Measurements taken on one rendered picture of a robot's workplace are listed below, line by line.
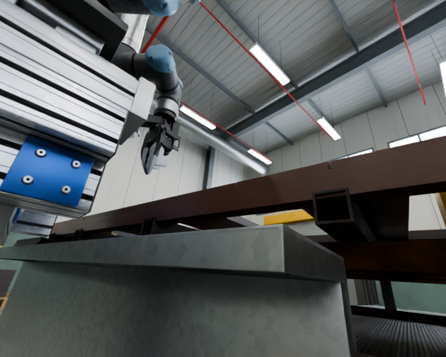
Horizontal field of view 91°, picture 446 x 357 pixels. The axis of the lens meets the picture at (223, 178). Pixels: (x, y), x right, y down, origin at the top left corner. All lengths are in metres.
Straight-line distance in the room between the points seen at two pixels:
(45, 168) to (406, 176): 0.49
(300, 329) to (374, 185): 0.21
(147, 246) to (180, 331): 0.22
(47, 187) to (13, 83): 0.14
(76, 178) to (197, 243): 0.26
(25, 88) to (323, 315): 0.47
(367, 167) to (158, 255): 0.30
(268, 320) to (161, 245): 0.18
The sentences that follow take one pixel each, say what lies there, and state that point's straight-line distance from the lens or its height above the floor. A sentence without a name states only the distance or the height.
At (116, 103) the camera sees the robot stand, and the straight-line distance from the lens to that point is 0.44.
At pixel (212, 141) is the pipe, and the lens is 9.29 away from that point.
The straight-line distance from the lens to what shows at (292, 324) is 0.32.
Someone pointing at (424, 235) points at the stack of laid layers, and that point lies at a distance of 1.05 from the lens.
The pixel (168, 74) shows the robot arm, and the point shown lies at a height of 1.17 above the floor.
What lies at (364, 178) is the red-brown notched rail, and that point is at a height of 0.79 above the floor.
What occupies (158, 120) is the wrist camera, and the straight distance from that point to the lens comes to 0.70.
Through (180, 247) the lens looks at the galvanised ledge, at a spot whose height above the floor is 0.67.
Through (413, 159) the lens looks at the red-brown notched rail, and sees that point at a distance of 0.38.
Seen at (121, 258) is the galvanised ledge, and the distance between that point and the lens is 0.29.
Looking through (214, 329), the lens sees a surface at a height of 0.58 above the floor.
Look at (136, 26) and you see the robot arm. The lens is 0.87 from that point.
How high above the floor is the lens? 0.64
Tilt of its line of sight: 25 degrees up
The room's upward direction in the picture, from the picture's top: 5 degrees clockwise
